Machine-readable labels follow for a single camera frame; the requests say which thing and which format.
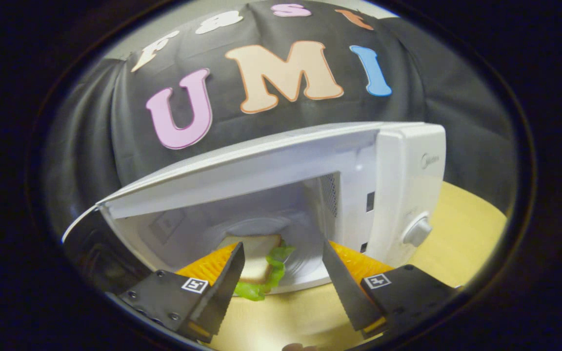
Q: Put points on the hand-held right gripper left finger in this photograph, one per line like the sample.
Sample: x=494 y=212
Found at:
x=222 y=287

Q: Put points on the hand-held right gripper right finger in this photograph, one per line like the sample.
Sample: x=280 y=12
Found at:
x=344 y=287

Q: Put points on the white microwave oven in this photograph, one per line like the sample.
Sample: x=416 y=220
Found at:
x=398 y=175

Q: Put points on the black backdrop cloth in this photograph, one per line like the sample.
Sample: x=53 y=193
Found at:
x=130 y=136

